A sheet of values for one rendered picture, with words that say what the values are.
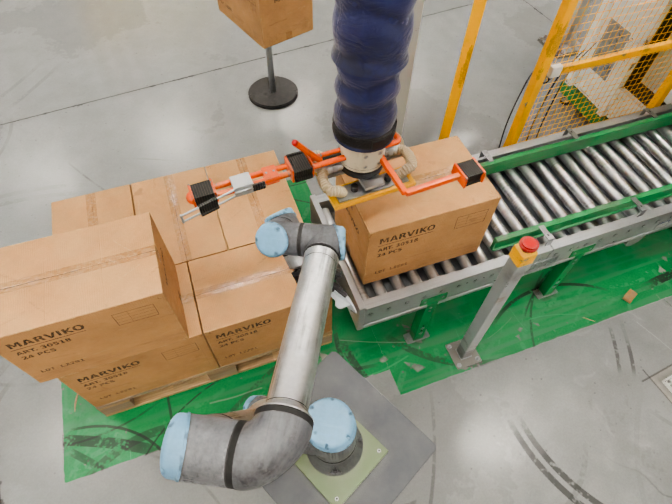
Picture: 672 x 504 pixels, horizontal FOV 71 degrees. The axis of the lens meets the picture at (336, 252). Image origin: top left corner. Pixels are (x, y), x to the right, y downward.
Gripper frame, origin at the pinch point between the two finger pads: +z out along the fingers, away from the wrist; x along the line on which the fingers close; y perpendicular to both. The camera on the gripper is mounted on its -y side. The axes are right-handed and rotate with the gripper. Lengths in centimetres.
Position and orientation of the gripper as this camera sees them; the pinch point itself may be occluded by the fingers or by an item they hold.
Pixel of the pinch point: (338, 318)
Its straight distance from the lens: 146.2
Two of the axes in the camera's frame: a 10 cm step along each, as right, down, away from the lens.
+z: 4.6, 8.8, 1.4
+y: -4.7, 3.7, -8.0
